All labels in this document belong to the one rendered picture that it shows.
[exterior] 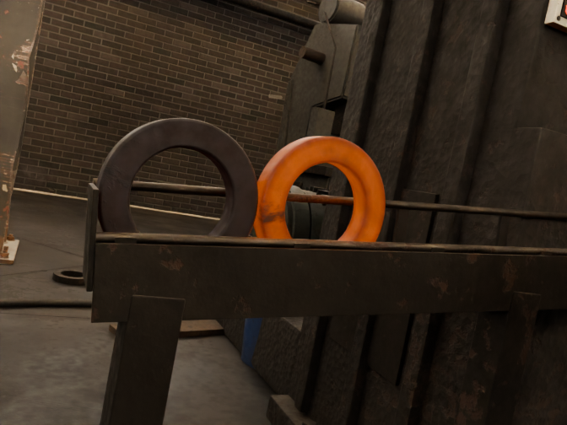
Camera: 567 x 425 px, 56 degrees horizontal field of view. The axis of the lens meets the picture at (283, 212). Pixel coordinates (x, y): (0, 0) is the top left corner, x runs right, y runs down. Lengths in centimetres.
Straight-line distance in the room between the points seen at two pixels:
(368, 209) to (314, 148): 12
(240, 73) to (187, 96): 75
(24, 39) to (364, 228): 262
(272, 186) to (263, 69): 658
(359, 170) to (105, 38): 619
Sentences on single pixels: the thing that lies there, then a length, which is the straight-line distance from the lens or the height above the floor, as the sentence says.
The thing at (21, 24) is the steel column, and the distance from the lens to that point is 316.
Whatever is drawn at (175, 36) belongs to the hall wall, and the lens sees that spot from 693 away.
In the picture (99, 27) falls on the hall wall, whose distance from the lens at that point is 681.
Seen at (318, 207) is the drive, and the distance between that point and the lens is 204.
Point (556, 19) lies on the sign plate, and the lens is 111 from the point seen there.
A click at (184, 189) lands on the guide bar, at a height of 66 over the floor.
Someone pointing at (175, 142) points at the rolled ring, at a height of 72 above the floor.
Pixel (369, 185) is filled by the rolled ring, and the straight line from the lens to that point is 71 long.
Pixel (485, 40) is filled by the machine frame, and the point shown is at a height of 103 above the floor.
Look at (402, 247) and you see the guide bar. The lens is 73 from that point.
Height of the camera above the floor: 70
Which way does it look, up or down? 4 degrees down
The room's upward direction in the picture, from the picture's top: 11 degrees clockwise
